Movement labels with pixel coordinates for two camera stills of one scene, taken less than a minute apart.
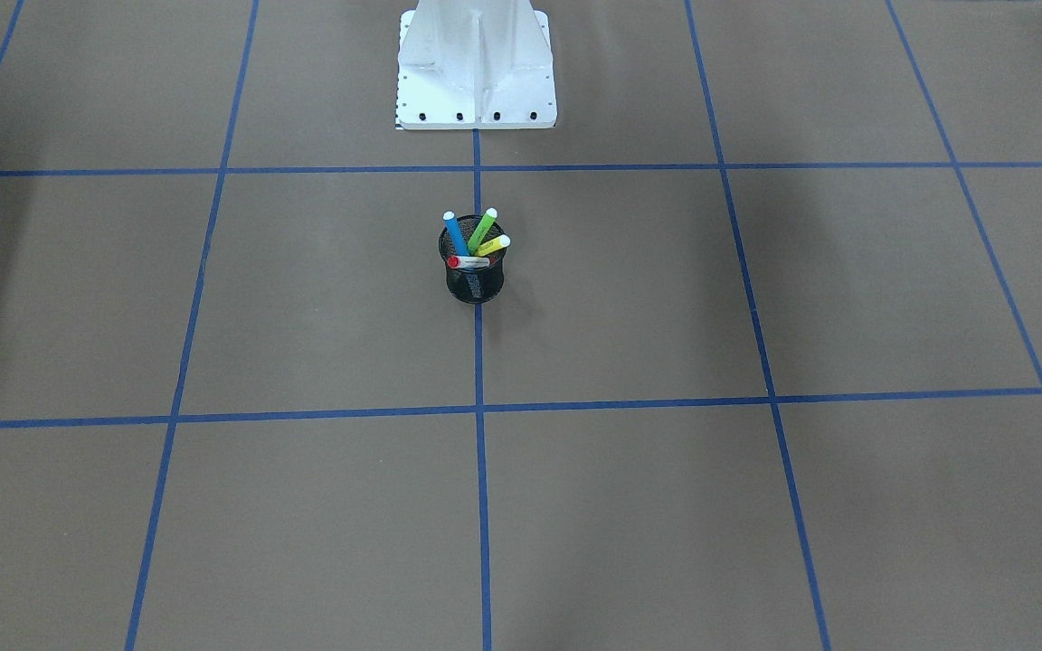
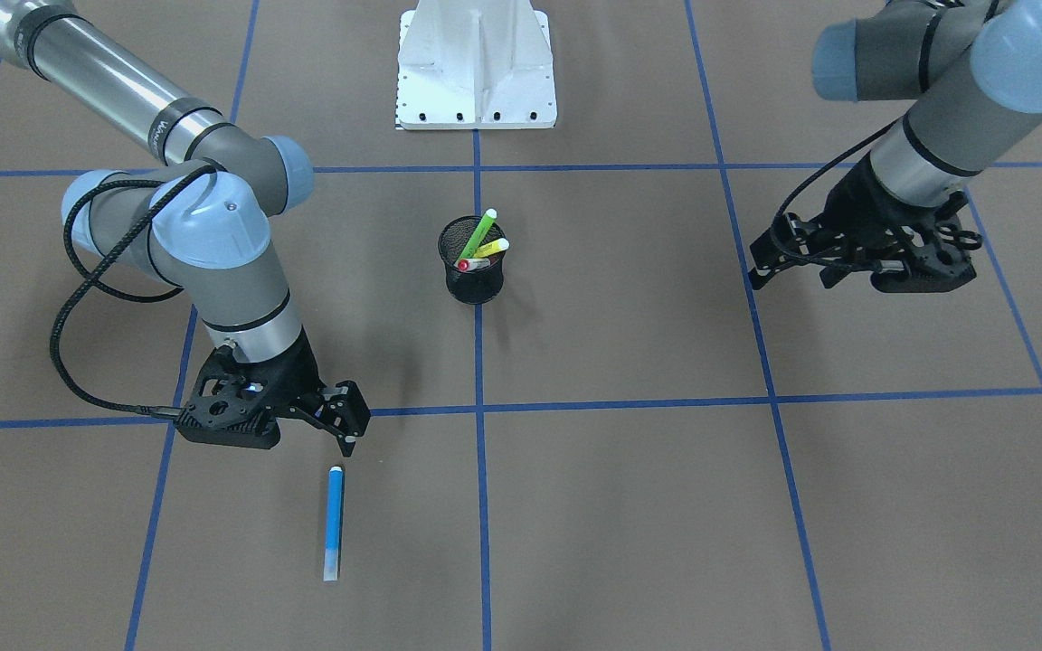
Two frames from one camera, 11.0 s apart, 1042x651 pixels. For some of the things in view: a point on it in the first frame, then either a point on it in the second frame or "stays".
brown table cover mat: (796, 345) stays
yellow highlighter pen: (498, 242) stays
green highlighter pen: (482, 230) stays
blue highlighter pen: (456, 233) → (335, 524)
